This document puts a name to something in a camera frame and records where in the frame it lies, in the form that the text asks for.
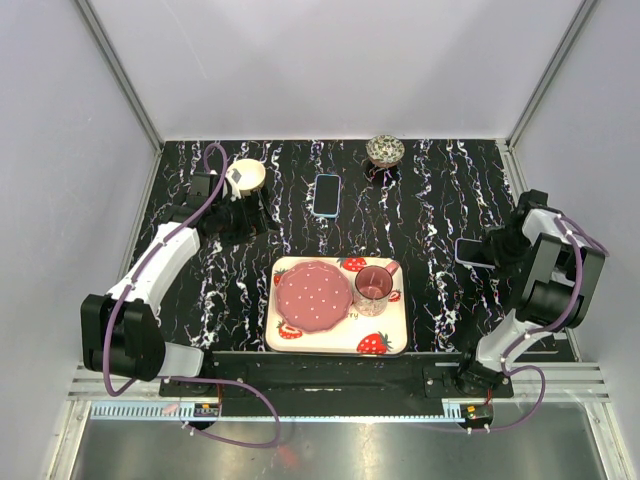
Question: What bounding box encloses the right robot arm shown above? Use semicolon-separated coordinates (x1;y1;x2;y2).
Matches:
453;190;608;397

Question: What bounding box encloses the cream ceramic bowl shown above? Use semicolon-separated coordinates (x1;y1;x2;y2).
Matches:
226;158;266;198

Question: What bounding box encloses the pink dotted plate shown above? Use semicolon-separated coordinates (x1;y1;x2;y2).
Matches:
275;260;353;334

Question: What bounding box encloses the purple phone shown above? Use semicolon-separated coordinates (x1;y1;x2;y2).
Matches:
454;238;495;270

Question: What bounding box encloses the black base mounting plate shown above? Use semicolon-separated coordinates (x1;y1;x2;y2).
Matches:
158;351;515;400

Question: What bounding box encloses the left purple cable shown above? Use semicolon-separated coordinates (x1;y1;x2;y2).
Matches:
101;143;282;448

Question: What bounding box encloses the white strawberry print tray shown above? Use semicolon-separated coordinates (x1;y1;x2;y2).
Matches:
265;256;409;355

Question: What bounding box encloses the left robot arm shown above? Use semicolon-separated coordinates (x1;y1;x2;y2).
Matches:
80;167;271;396

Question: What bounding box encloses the pink glass mug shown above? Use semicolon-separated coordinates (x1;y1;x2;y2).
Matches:
353;261;400;317

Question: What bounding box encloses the floral patterned bowl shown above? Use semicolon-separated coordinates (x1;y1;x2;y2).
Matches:
366;135;405;168

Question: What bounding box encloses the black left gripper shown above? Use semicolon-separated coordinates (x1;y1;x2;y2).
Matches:
212;189;279;247

